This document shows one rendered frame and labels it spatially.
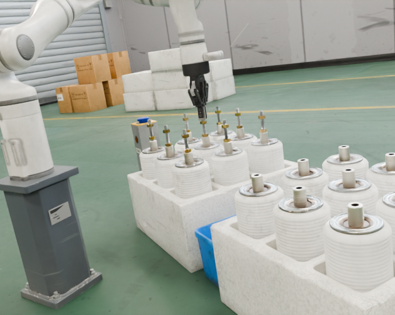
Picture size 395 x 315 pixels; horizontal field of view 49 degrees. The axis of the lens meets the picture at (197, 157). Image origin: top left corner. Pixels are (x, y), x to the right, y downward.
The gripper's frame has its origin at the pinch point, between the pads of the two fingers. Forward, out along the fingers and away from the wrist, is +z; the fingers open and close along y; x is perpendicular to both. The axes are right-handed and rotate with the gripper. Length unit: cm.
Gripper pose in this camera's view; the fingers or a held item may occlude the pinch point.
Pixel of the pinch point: (202, 112)
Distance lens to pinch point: 124.3
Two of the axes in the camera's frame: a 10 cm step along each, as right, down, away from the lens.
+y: -2.9, 2.8, -9.1
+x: 9.5, -0.5, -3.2
